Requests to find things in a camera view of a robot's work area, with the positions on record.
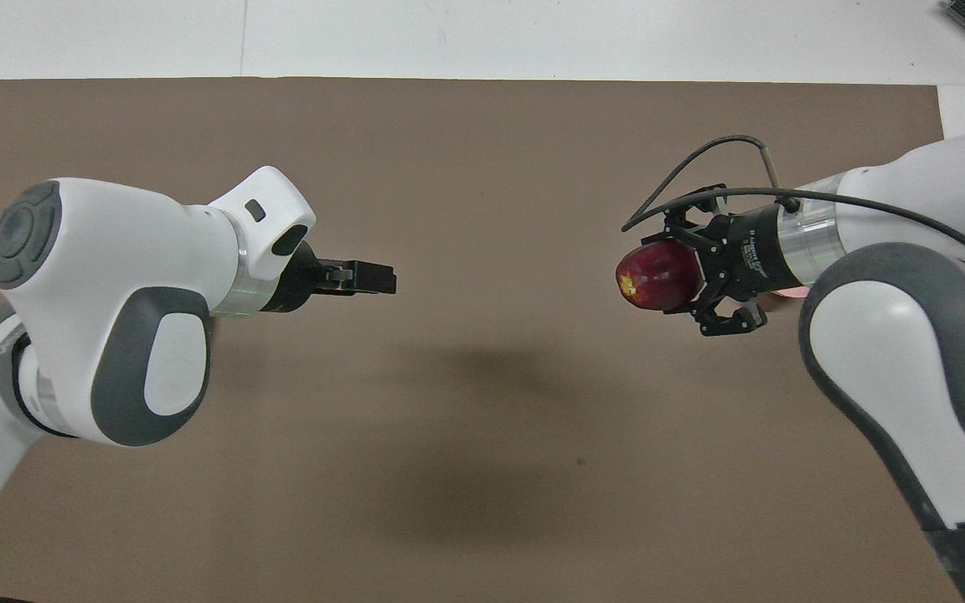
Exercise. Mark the dark red apple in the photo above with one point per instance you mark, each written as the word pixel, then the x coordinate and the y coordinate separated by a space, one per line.
pixel 658 276

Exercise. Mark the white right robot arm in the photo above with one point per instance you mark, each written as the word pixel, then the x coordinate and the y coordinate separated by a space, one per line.
pixel 910 335

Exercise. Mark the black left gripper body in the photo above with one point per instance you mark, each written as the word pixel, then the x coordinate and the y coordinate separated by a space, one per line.
pixel 294 285

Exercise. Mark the pink bowl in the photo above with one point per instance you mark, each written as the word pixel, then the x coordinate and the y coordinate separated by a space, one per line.
pixel 791 291

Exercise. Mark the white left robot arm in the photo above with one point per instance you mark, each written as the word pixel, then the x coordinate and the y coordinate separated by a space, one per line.
pixel 105 285

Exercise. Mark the brown table mat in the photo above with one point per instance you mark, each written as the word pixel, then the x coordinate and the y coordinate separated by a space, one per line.
pixel 482 419

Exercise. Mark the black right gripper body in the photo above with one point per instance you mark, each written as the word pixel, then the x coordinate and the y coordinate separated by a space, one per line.
pixel 746 255

